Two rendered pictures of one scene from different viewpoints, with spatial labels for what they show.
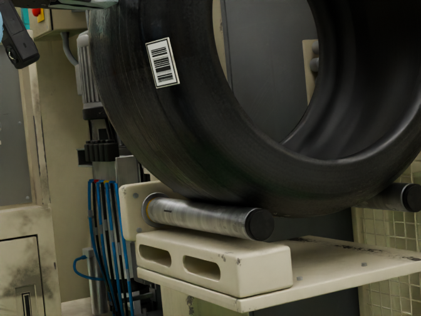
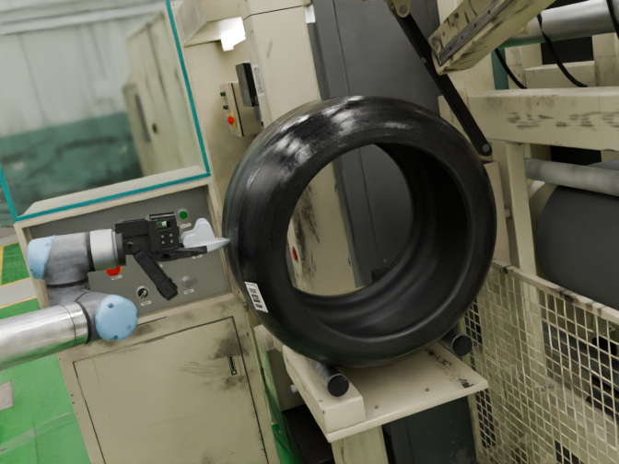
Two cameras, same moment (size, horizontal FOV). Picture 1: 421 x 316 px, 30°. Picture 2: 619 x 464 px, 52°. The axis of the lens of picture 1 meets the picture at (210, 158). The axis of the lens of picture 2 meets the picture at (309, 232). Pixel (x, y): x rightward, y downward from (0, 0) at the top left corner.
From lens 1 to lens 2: 0.59 m
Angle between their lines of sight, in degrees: 19
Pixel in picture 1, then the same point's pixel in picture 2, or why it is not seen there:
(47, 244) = (240, 321)
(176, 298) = not seen: hidden behind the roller
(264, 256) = (342, 406)
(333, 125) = (422, 260)
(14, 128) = not seen: hidden behind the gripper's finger
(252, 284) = (335, 424)
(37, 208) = (231, 298)
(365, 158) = (416, 330)
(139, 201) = not seen: hidden behind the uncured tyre
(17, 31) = (160, 281)
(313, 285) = (381, 417)
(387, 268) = (440, 397)
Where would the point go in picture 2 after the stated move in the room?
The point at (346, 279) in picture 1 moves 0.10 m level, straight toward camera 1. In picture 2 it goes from (408, 410) to (397, 438)
